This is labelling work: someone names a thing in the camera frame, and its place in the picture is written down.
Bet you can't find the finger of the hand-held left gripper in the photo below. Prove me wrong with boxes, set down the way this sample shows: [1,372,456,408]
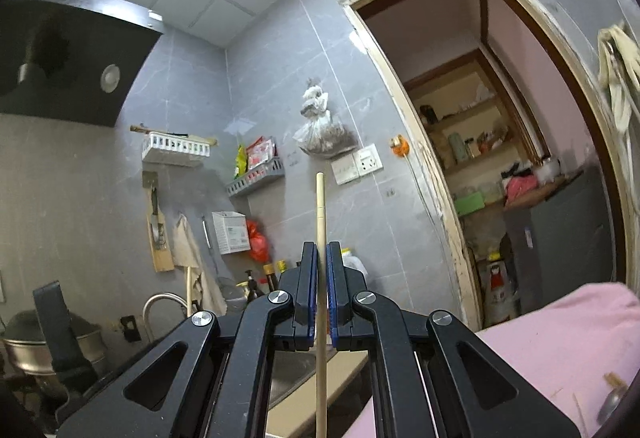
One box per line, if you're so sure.
[32,282,98,391]

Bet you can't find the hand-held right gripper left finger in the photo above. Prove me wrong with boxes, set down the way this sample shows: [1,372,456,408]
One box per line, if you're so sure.
[57,242,319,438]

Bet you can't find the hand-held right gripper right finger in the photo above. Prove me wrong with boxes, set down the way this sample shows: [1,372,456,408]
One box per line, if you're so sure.
[326,241,583,438]

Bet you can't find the light wooden chopstick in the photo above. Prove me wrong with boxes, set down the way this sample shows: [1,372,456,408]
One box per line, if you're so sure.
[316,172,326,438]

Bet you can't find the metal spoon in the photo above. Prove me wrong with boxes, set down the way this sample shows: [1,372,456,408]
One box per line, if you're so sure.
[597,385,628,424]

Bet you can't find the steel cooking pot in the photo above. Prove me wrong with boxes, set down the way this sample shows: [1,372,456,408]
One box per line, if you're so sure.
[0,310,106,376]

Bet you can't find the dark pump bottle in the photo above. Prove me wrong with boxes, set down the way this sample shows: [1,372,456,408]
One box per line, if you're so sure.
[235,270,266,305]

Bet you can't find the red plastic bag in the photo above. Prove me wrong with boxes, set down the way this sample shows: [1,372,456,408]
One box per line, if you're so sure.
[246,219,271,264]

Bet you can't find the steel sink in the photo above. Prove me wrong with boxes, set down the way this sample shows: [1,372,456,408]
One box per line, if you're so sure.
[267,348,341,411]

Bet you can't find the white cardboard box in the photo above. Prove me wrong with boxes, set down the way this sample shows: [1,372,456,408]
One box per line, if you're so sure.
[211,211,251,254]

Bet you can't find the metal faucet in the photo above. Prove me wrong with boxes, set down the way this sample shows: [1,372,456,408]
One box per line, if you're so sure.
[142,292,190,345]

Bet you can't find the wooden cutting board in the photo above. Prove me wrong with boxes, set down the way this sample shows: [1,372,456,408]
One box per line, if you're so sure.
[146,210,176,274]

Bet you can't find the red snack packet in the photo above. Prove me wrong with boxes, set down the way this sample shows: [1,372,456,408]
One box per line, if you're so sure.
[247,136,277,171]

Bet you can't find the kitchen knife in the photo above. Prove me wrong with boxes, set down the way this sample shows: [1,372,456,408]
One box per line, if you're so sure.
[150,187,168,250]

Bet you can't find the hanging clear plastic bag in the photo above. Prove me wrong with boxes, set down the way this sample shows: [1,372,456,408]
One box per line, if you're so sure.
[292,78,360,160]

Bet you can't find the green box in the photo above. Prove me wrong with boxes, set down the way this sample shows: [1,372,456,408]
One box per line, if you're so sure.
[455,193,487,217]

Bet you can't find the red white bottle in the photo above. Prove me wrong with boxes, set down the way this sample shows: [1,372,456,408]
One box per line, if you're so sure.
[482,253,521,326]

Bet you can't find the wooden stick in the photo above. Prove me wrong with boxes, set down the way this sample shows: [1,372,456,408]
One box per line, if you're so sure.
[130,124,218,146]

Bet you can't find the pink cloth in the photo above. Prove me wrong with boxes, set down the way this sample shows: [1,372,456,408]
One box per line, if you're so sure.
[505,175,538,204]

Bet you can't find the pink floral blanket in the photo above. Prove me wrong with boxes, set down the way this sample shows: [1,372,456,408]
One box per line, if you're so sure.
[345,282,640,438]

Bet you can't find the wooden shelf unit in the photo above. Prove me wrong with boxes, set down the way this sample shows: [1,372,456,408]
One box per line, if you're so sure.
[402,50,551,219]

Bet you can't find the grey cabinet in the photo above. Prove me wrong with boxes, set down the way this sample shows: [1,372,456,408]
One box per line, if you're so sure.
[502,168,618,319]

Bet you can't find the black range hood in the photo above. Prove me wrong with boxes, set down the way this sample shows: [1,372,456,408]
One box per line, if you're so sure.
[0,0,166,128]

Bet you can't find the beige rubber gloves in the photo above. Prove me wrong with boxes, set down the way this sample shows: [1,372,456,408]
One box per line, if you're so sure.
[597,20,640,134]

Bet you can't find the black wall socket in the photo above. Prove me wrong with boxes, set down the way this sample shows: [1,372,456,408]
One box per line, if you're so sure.
[120,315,141,344]

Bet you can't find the grey wall basket rack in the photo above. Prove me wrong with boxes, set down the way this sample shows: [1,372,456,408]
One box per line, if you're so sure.
[225,157,286,199]

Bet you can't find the white wall socket panel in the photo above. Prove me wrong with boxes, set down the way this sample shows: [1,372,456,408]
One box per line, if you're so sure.
[331,144,383,185]

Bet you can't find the worn door frame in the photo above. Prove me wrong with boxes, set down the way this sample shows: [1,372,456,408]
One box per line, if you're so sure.
[341,0,636,334]

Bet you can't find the white wall basket rack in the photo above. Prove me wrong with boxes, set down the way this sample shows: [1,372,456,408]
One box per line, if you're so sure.
[141,130,211,168]

